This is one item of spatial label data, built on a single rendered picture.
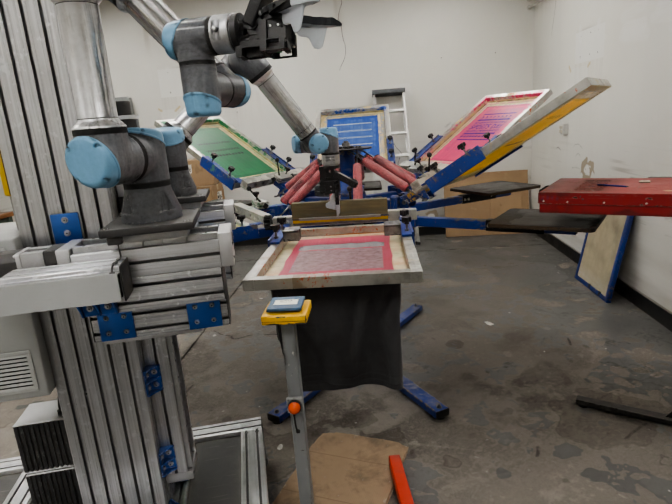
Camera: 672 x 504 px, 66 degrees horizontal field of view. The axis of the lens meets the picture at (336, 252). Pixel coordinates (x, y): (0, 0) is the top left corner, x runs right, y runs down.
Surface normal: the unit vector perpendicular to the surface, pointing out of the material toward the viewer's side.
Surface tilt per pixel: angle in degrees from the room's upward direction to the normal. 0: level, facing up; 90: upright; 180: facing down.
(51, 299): 90
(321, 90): 90
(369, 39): 90
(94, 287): 90
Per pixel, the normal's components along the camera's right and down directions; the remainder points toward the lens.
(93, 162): -0.25, 0.39
